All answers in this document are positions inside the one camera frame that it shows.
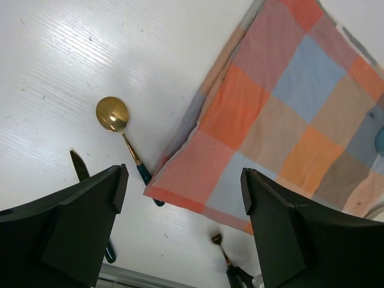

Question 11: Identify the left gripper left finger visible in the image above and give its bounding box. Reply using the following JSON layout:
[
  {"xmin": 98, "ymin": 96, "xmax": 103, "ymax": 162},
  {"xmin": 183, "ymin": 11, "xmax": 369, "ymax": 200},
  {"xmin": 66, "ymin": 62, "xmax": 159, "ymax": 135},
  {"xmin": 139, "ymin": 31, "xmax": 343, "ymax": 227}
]
[{"xmin": 1, "ymin": 164, "xmax": 128, "ymax": 287}]

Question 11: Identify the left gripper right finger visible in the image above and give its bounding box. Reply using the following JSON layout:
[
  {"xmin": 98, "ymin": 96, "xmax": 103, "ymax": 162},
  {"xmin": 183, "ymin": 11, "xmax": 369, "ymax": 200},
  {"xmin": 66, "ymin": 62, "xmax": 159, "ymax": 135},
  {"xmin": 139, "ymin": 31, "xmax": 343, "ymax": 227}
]
[{"xmin": 241, "ymin": 168, "xmax": 383, "ymax": 287}]

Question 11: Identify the gold fork green handle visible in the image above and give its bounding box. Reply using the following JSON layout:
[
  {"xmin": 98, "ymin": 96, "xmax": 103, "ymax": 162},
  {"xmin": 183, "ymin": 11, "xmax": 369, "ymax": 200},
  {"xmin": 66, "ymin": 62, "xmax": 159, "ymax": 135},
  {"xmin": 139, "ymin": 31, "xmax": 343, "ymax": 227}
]
[{"xmin": 211, "ymin": 231, "xmax": 253, "ymax": 288}]

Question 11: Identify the light blue mug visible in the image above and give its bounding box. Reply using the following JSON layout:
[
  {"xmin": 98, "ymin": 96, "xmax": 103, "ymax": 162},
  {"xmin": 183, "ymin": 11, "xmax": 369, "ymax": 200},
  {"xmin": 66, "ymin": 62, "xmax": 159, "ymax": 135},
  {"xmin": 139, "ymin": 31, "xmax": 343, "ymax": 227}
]
[{"xmin": 374, "ymin": 127, "xmax": 384, "ymax": 156}]

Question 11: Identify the orange blue checkered cloth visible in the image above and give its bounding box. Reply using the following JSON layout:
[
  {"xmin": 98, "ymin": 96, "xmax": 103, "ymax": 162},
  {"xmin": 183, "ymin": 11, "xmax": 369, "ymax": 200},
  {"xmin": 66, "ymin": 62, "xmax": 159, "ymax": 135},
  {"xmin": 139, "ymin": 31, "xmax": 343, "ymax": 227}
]
[{"xmin": 145, "ymin": 1, "xmax": 383, "ymax": 233}]

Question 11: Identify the aluminium front rail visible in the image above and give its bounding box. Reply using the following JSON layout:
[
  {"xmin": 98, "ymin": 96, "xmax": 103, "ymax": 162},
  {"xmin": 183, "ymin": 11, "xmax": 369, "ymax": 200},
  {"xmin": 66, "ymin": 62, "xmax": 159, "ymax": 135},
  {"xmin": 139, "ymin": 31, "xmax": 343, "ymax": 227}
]
[{"xmin": 95, "ymin": 263, "xmax": 191, "ymax": 288}]

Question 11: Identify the gold knife green handle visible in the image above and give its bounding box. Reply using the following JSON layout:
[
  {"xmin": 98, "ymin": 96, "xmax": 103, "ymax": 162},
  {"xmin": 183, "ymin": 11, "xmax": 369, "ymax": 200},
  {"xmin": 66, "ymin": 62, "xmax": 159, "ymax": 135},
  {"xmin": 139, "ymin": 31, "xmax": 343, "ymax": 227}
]
[{"xmin": 70, "ymin": 149, "xmax": 117, "ymax": 264}]

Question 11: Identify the gold spoon green handle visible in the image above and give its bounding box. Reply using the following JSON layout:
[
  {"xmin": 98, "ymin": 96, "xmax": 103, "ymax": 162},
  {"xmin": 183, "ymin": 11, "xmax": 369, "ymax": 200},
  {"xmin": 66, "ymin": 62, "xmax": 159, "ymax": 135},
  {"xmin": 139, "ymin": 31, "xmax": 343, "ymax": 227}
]
[{"xmin": 95, "ymin": 96, "xmax": 166, "ymax": 208}]

